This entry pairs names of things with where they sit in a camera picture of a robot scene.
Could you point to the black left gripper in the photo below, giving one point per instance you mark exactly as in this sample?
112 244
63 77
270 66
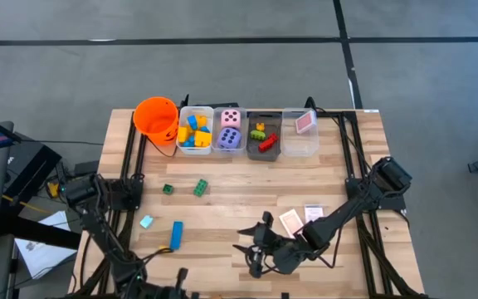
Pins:
160 292

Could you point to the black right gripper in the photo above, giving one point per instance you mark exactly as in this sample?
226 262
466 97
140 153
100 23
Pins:
282 255

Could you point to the orange-red playing card deck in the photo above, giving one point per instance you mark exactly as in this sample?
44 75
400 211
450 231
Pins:
291 223

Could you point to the long blue block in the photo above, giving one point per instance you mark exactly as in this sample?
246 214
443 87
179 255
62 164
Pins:
177 235

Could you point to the long green toy brick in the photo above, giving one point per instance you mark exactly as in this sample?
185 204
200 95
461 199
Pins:
201 187

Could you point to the long red toy brick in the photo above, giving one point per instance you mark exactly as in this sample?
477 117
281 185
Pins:
266 146

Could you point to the purple foam die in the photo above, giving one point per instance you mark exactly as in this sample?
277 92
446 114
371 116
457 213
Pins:
228 138

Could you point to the small red toy block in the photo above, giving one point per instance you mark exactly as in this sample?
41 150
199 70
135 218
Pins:
273 137

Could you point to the yellow duplo blocks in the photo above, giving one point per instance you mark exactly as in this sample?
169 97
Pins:
189 142

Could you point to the pink foam die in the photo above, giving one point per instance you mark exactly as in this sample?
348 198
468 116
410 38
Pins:
231 119

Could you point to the yellow square toy block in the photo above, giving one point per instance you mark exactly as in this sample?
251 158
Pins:
183 135

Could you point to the small orange-yellow toy block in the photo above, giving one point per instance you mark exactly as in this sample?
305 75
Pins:
202 121

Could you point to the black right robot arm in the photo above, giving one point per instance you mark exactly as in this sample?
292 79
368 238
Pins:
347 214

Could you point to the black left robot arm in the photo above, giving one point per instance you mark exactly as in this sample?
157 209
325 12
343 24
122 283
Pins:
98 228

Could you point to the small light blue block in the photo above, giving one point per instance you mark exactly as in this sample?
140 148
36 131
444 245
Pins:
146 222

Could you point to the grey plastic bin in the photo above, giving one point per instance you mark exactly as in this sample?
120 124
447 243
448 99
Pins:
264 157

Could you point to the small dark green block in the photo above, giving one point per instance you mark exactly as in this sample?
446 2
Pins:
168 189

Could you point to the clear plastic bin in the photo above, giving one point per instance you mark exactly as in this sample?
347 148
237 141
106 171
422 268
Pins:
301 145
244 141

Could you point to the small yellow castle piece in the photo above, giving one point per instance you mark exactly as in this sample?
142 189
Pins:
260 127

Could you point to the red-backed playing card deck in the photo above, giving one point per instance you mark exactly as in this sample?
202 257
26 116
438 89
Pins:
306 121

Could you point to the white paper sheets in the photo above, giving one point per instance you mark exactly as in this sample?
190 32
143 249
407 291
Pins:
44 257

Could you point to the white plastic bin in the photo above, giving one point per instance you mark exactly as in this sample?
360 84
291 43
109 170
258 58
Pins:
195 109

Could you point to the orange pumpkin face bucket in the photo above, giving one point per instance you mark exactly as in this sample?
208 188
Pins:
156 118

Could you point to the yellow connector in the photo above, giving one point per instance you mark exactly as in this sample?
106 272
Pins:
53 189

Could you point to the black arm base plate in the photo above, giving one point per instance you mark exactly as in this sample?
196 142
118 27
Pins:
131 199
388 202

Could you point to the black aluminium table frame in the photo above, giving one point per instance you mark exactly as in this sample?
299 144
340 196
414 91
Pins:
349 141

